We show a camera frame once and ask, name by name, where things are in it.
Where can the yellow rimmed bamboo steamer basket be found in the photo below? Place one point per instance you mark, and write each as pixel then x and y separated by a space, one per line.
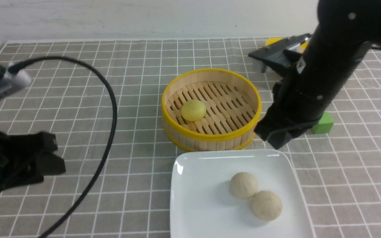
pixel 233 108

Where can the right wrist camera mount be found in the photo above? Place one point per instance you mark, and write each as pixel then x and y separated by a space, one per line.
pixel 278 57

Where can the white square plate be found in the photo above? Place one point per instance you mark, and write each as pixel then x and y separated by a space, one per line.
pixel 201 205

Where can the beige steamed bun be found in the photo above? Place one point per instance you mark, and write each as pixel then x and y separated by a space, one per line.
pixel 266 205

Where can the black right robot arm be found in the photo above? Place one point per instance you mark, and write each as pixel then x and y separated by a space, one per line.
pixel 314 67

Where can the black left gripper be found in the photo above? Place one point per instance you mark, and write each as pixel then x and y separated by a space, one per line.
pixel 17 167

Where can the grey checked tablecloth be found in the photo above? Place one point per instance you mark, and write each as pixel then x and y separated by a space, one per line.
pixel 339 173

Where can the yellow rimmed bamboo steamer lid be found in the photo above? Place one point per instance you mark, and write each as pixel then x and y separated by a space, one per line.
pixel 275 41

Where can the white pleated steamed bun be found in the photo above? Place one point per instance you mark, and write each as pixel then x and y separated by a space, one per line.
pixel 243 185

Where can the green cube block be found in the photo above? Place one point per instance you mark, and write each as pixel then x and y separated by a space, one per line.
pixel 324 125

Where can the yellow steamed bun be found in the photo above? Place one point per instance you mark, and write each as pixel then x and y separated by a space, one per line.
pixel 193 110

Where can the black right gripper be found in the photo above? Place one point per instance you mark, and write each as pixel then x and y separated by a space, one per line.
pixel 297 106

